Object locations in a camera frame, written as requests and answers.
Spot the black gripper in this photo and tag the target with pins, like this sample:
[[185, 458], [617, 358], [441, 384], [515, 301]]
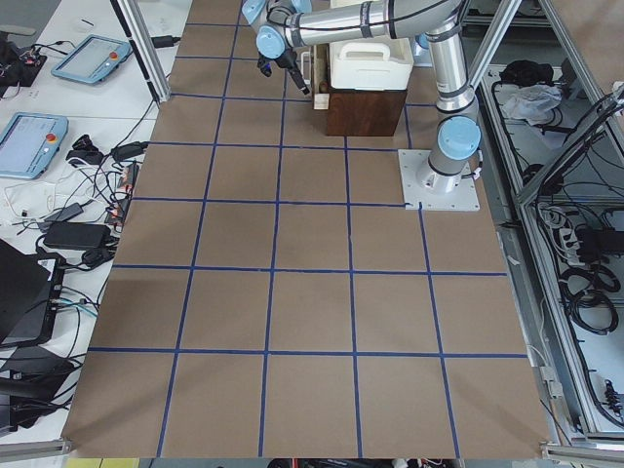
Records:
[[289, 60]]

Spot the light wooden drawer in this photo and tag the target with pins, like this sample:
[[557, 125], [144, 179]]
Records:
[[320, 77]]

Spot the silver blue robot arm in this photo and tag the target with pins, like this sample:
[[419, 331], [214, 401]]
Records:
[[281, 27]]

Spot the white plastic tray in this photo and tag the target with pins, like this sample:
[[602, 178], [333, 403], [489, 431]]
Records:
[[376, 64]]

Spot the upper blue teach pendant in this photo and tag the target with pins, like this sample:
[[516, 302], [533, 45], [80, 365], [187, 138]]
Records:
[[93, 60]]

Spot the blue teach pendant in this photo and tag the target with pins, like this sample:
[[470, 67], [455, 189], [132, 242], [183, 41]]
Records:
[[29, 143], [93, 60]]

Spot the black cloth bundle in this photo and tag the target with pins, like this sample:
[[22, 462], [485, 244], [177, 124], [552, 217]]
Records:
[[526, 73]]

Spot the white crumpled cloth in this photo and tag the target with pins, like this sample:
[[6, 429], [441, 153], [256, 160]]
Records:
[[534, 104]]

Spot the lower blue teach pendant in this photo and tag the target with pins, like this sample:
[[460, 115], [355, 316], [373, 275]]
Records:
[[29, 143]]

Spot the black power brick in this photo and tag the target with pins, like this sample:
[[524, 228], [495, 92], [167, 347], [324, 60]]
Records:
[[76, 236]]

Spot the black monitor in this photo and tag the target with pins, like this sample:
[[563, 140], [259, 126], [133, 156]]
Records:
[[30, 286]]

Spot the white drawer handle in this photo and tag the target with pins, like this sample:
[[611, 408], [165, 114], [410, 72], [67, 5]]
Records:
[[306, 67]]

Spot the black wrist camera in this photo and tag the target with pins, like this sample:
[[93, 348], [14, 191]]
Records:
[[264, 65]]

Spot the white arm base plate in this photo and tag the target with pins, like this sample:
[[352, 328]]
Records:
[[424, 189]]

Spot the aluminium frame post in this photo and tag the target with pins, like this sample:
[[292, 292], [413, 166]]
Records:
[[130, 17]]

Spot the aluminium frame right rail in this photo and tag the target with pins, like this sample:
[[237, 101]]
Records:
[[574, 211]]

